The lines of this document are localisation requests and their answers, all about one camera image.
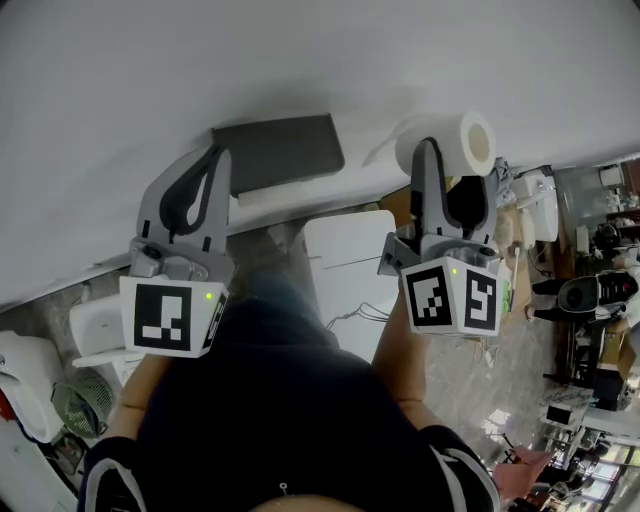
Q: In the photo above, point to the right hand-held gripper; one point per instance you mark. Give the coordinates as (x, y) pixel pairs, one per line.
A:
(430, 295)

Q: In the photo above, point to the person's dark shirt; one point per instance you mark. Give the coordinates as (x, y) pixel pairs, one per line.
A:
(270, 410)

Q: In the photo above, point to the brown furry ball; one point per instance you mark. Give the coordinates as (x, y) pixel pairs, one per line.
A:
(507, 230)

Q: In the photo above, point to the person's left forearm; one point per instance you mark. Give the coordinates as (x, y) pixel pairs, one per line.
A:
(140, 395)

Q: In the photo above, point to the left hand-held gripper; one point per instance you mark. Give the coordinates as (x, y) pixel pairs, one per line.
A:
(162, 315)

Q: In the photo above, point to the grey cloth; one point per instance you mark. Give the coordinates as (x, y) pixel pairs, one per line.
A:
(502, 175)

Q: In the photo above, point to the green cloth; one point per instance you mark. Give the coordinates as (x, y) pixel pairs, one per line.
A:
(506, 295)

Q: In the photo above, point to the green mesh basket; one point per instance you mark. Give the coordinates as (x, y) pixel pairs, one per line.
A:
(82, 410)

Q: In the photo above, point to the person's leg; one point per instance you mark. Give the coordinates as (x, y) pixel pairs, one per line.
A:
(280, 290)

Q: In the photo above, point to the dark metal rack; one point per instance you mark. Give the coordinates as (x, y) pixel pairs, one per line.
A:
(585, 360)

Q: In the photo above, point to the brown cardboard box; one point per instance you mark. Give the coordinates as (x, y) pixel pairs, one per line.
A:
(397, 200)

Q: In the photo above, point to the person's right forearm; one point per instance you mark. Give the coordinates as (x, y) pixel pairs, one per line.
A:
(405, 365)

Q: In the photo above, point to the white toilet paper roll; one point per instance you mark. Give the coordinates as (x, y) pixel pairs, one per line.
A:
(450, 140)

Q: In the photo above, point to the red round object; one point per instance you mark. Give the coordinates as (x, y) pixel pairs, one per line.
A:
(5, 405)

